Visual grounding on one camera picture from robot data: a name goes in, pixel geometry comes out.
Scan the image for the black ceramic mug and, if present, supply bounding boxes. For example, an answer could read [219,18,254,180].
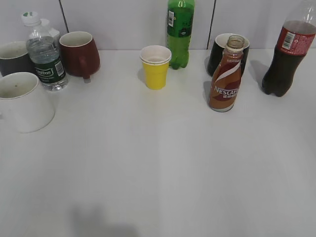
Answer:
[207,33,250,77]

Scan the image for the yellow paper cup stack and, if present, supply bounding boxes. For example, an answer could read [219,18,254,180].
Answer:
[140,45,172,90]

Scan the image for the cola bottle red label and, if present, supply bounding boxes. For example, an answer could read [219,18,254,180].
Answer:
[262,0,316,97]

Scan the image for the brown Nescafe coffee bottle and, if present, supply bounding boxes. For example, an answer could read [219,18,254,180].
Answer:
[209,35,244,112]

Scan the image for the green soda bottle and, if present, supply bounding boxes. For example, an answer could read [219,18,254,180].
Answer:
[166,0,195,70]

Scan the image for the clear water bottle green label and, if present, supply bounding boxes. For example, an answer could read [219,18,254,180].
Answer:
[21,11,68,91]

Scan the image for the dark grey ceramic mug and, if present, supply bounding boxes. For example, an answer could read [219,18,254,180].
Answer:
[0,41,36,77]

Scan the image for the dark red ceramic mug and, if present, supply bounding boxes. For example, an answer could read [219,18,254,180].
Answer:
[59,31,100,80]

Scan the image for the white ceramic mug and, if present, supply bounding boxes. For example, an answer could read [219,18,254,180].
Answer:
[0,72,55,133]

